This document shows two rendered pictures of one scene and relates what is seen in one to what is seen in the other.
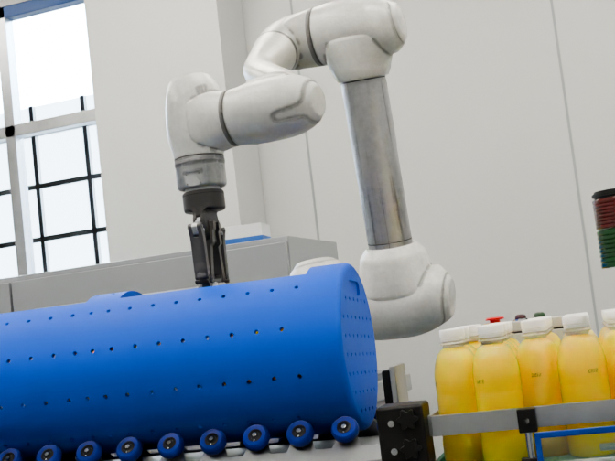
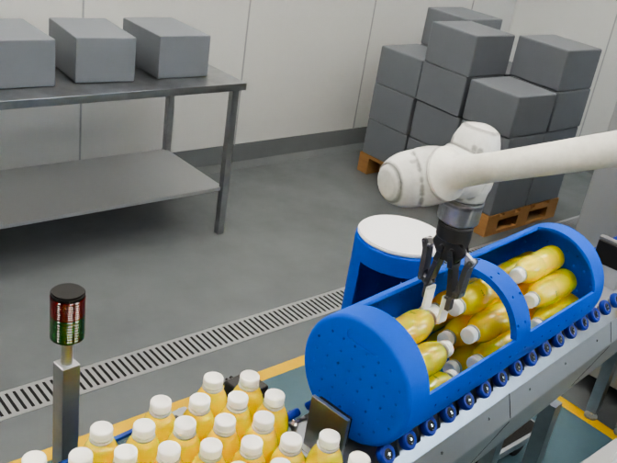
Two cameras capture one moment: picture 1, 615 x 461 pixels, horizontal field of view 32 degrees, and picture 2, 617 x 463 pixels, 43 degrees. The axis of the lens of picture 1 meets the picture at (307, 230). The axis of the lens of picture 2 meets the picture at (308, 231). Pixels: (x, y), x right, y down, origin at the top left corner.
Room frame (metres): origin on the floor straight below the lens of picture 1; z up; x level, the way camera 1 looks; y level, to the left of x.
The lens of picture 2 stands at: (2.29, -1.32, 2.04)
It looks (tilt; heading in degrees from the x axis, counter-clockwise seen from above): 25 degrees down; 116
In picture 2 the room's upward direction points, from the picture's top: 9 degrees clockwise
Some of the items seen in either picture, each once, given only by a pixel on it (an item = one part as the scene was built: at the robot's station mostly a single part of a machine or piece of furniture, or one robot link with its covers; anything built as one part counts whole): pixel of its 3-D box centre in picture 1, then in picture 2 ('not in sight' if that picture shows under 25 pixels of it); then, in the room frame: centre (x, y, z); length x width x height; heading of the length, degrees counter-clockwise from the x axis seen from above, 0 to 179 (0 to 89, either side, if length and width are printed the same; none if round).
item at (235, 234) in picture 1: (233, 238); not in sight; (3.75, 0.26, 1.48); 0.24 x 0.12 x 0.08; 78
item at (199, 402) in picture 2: (534, 326); (199, 402); (1.63, -0.33, 1.09); 0.04 x 0.04 x 0.02
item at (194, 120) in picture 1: (200, 114); (467, 161); (1.88, 0.17, 1.53); 0.13 x 0.11 x 0.16; 68
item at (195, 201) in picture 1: (205, 216); (452, 241); (1.89, 0.18, 1.35); 0.08 x 0.07 x 0.09; 166
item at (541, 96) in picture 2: not in sight; (472, 113); (0.81, 3.92, 0.59); 1.20 x 0.80 x 1.19; 160
